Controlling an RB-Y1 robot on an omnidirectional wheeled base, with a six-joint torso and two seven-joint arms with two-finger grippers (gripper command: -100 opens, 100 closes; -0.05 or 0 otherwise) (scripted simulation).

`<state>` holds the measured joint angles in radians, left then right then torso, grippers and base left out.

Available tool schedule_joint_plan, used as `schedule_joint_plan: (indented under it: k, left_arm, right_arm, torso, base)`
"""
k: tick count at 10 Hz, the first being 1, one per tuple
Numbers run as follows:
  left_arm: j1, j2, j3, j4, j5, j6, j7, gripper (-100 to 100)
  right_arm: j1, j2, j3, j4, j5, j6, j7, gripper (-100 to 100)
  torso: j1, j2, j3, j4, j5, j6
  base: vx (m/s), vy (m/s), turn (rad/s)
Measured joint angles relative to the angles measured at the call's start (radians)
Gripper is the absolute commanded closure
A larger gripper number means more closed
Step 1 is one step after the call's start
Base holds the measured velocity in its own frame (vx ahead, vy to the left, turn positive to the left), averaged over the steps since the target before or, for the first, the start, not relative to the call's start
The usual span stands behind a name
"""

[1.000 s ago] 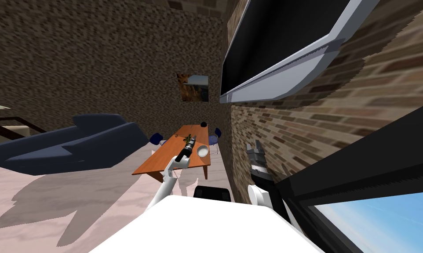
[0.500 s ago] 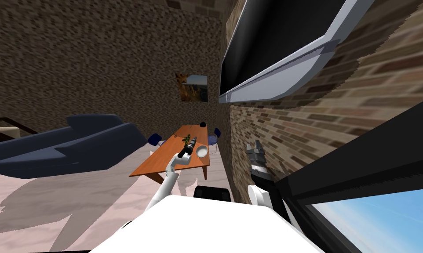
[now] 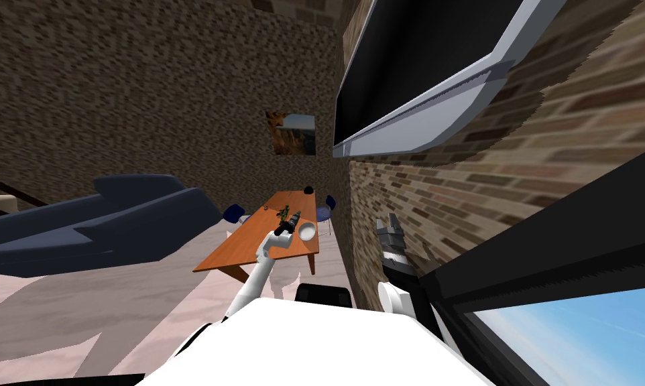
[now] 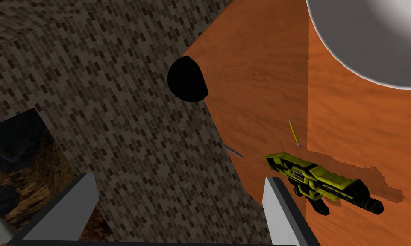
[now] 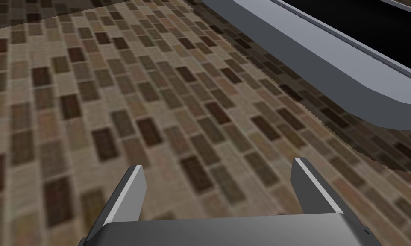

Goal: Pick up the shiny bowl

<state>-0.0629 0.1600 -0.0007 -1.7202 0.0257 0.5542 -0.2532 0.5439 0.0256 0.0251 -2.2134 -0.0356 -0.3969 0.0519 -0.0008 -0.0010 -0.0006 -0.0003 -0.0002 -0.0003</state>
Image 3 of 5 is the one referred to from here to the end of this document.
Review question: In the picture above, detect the blue chair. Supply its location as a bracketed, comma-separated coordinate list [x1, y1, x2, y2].
[316, 194, 338, 237]
[223, 203, 251, 226]

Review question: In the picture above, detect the dark blue sofa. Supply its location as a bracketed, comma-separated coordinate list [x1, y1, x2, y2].
[0, 174, 225, 279]

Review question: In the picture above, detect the black television with grey frame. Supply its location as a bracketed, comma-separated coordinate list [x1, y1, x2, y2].
[331, 0, 571, 159]

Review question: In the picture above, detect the landscape picture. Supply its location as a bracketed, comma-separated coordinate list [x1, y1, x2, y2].
[266, 111, 318, 157]

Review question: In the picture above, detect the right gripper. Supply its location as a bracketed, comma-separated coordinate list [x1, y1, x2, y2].
[375, 212, 411, 267]

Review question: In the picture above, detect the black framed window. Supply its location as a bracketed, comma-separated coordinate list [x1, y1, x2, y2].
[418, 143, 645, 386]

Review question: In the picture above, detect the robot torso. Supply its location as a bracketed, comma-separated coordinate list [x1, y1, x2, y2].
[137, 283, 496, 386]

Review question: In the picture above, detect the orange wooden table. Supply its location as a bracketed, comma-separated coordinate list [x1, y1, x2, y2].
[192, 190, 321, 285]

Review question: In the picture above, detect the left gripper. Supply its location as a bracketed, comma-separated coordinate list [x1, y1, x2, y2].
[272, 210, 302, 237]

